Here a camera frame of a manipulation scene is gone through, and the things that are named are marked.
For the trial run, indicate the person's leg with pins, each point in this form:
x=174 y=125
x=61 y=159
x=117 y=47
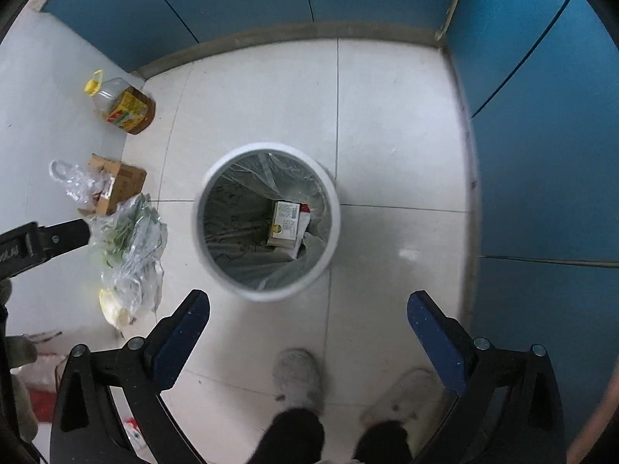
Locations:
x=384 y=444
x=290 y=437

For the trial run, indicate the yellow cap cooking oil bottle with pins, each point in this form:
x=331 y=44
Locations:
x=126 y=109

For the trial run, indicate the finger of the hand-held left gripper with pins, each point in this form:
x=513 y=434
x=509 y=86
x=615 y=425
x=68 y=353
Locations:
x=63 y=238

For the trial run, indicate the white printed wrapper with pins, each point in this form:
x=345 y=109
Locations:
x=134 y=432

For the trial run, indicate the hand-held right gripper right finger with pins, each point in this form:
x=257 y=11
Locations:
x=437 y=338

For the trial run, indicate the person's left grey slipper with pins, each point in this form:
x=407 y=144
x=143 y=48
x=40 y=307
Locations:
x=300 y=379

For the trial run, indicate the red plastic bag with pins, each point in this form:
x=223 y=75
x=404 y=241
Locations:
x=41 y=386

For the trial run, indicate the person's right leg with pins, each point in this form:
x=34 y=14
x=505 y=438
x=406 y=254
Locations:
x=384 y=444

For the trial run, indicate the white green drink carton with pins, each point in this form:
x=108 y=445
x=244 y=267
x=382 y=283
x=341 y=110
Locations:
x=285 y=225

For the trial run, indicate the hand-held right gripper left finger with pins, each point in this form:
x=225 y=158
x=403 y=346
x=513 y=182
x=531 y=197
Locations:
x=181 y=336

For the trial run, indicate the crumpled clear plastic bag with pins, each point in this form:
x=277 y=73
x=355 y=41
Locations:
x=77 y=181

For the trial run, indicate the white round trash bin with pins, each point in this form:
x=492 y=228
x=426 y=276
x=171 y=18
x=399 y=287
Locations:
x=263 y=294

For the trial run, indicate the clear bag of vegetable scraps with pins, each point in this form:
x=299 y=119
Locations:
x=130 y=251

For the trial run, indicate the brown cardboard box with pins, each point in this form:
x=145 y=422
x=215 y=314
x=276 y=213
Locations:
x=126 y=181

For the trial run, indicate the person's left leg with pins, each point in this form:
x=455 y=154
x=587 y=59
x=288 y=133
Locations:
x=290 y=437

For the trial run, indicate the clear plastic bin liner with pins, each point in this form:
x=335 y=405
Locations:
x=232 y=212

